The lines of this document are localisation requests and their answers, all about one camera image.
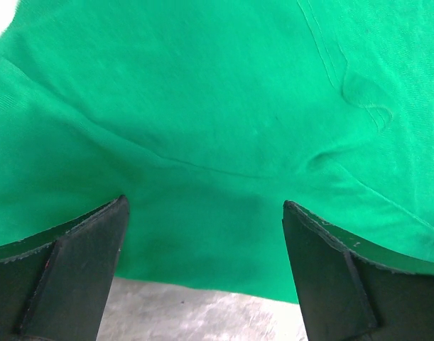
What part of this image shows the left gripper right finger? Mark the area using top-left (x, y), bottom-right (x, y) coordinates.
top-left (282, 201), bottom-right (434, 341)

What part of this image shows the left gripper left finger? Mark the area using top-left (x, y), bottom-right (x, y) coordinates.
top-left (0, 195), bottom-right (129, 340)

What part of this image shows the green t shirt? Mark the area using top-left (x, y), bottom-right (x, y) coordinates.
top-left (0, 1), bottom-right (434, 302)

